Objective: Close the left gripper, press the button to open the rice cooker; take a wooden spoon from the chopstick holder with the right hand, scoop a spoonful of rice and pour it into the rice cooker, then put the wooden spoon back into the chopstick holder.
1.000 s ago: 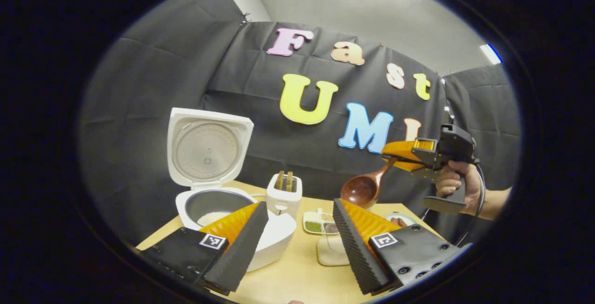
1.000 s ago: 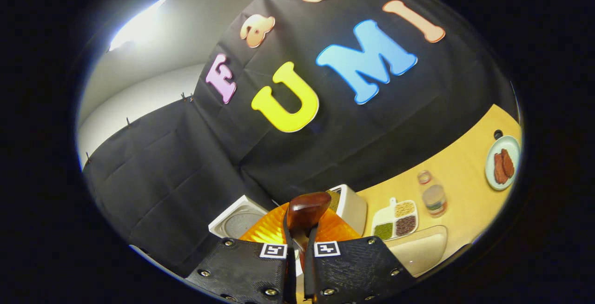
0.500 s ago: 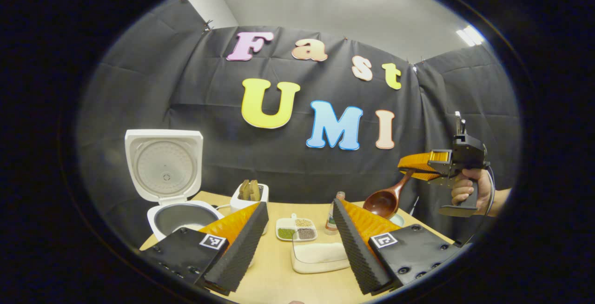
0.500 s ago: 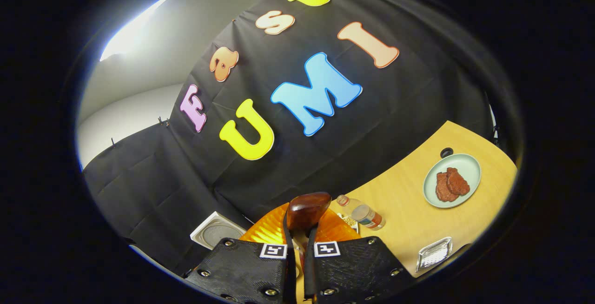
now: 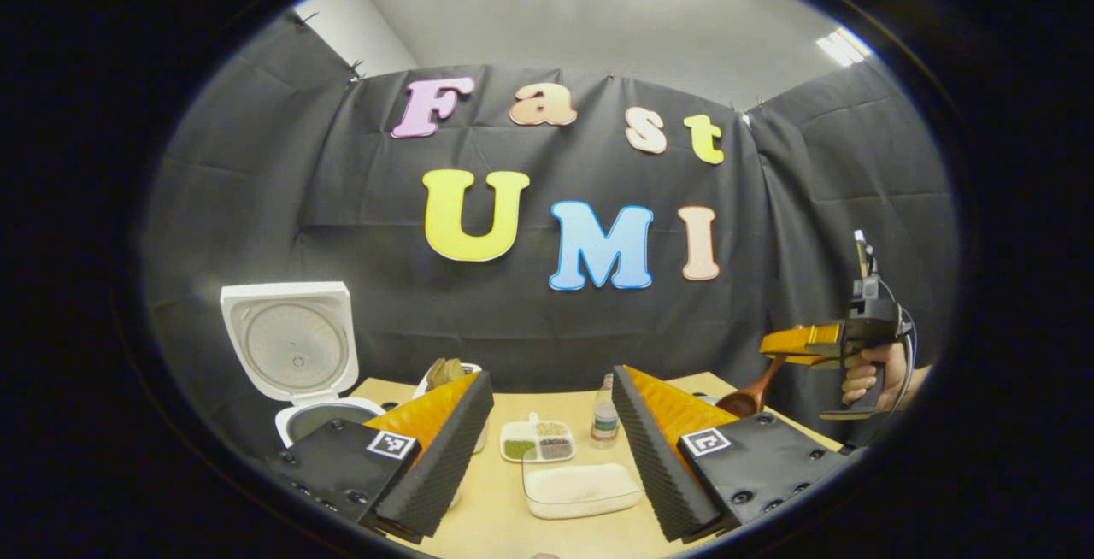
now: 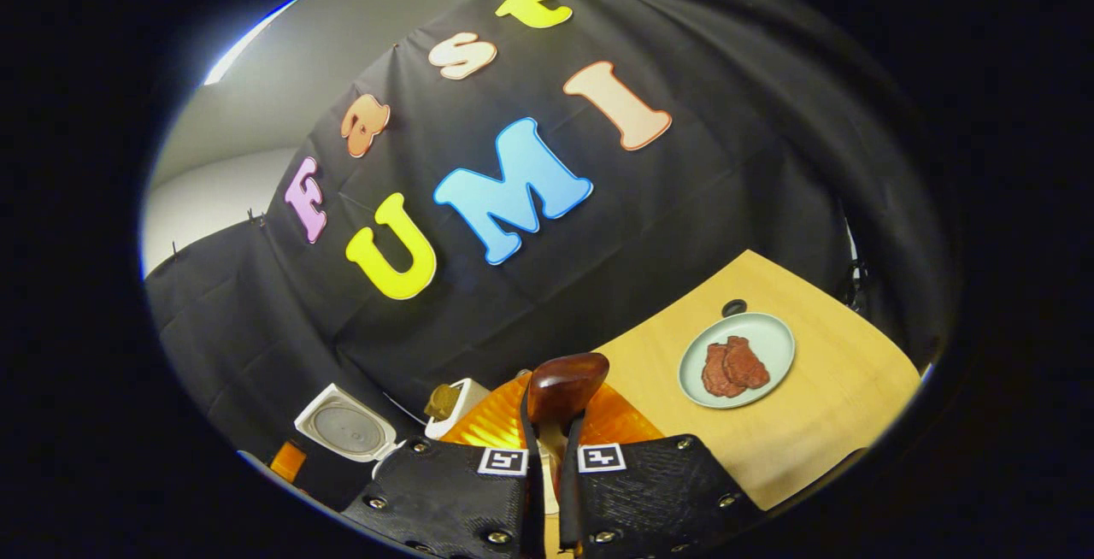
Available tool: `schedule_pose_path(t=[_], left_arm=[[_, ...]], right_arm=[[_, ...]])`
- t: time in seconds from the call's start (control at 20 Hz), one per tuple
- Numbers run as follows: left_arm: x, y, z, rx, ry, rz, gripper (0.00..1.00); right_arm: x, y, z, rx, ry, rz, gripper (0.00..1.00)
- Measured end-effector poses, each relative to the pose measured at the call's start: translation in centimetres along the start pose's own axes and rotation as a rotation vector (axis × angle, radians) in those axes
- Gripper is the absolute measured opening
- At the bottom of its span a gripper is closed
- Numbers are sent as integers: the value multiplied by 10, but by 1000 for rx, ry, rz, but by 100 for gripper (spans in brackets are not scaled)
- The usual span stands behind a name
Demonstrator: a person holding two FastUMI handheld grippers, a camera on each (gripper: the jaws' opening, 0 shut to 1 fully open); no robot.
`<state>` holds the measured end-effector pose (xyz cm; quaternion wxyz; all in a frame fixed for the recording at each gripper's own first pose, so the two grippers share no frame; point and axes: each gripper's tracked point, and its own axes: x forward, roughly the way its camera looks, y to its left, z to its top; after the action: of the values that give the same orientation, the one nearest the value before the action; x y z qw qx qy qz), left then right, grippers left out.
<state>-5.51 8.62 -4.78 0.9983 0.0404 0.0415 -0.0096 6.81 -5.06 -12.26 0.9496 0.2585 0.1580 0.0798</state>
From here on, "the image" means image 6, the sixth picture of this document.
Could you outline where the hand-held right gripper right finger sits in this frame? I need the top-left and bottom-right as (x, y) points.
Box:
(560, 380), (768, 559)

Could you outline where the pale green plate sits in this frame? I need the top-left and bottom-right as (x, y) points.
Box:
(678, 312), (797, 410)

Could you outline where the red meat slice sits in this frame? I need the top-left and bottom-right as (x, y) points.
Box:
(701, 341), (746, 398)
(725, 335), (771, 390)

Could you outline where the long ceiling light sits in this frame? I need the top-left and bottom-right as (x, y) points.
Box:
(203, 0), (310, 86)

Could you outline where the black backdrop cloth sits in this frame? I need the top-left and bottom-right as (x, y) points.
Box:
(145, 0), (962, 474)

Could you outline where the white chopstick holder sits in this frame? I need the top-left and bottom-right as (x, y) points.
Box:
(425, 378), (491, 440)

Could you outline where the brown wooden spoon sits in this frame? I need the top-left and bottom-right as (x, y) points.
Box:
(521, 352), (612, 556)

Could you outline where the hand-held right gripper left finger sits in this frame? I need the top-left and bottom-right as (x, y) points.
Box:
(342, 371), (545, 559)

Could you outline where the white rice cooker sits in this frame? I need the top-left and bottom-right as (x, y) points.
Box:
(295, 383), (401, 466)

